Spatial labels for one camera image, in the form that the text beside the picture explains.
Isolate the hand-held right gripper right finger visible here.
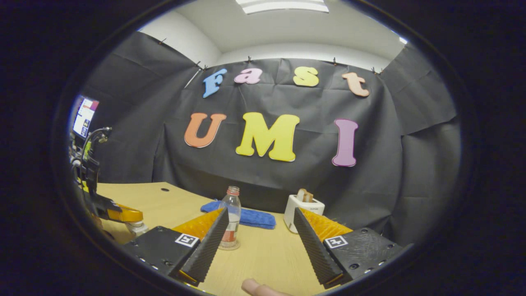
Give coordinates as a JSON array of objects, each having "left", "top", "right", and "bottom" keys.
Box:
[{"left": 293, "top": 207, "right": 405, "bottom": 289}]

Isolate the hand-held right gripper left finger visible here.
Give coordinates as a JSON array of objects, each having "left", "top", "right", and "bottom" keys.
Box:
[{"left": 122, "top": 206, "right": 230, "bottom": 287}]

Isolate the clear water bottle red label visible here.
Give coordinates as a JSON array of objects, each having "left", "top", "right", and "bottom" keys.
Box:
[{"left": 218, "top": 186, "right": 242, "bottom": 250}]

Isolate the white toaster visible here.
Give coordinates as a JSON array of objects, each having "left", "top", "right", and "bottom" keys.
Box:
[{"left": 284, "top": 194, "right": 325, "bottom": 234}]

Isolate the blue towel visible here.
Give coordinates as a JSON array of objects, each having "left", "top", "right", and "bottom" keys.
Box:
[{"left": 200, "top": 200, "right": 277, "bottom": 230}]

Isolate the computer monitor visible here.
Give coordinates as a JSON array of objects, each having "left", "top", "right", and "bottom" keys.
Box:
[{"left": 73, "top": 96, "right": 100, "bottom": 139}]

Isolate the black backdrop cloth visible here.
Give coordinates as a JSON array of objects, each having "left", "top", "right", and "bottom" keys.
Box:
[{"left": 80, "top": 31, "right": 463, "bottom": 247}]

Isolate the ceiling light panel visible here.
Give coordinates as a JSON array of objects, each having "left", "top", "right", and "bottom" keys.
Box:
[{"left": 235, "top": 0, "right": 330, "bottom": 15}]

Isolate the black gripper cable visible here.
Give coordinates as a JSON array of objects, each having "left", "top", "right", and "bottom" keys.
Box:
[{"left": 79, "top": 127, "right": 113, "bottom": 166}]

